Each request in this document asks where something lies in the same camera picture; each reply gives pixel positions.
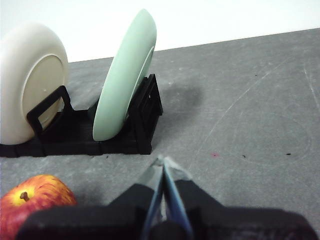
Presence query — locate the black plate rack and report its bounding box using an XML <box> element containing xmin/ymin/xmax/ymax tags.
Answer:
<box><xmin>0</xmin><ymin>73</ymin><xmax>164</xmax><ymax>158</ymax></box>

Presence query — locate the pale green plate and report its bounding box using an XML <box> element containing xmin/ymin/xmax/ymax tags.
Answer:
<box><xmin>92</xmin><ymin>8</ymin><xmax>158</xmax><ymax>142</ymax></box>

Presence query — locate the white plate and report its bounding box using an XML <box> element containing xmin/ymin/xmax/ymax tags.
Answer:
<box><xmin>0</xmin><ymin>22</ymin><xmax>70</xmax><ymax>146</ymax></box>

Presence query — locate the red yellow apple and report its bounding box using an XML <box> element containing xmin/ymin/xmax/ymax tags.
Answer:
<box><xmin>0</xmin><ymin>174</ymin><xmax>78</xmax><ymax>240</ymax></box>

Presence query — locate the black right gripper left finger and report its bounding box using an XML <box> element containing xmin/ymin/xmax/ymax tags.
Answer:
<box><xmin>14</xmin><ymin>155</ymin><xmax>165</xmax><ymax>240</ymax></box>

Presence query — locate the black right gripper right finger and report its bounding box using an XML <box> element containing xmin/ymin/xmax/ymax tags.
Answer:
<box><xmin>163</xmin><ymin>156</ymin><xmax>314</xmax><ymax>240</ymax></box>

